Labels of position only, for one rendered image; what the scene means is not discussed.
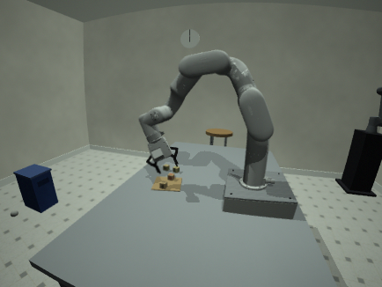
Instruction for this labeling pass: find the tan flat mat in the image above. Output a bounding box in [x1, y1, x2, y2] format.
[151, 176, 182, 192]

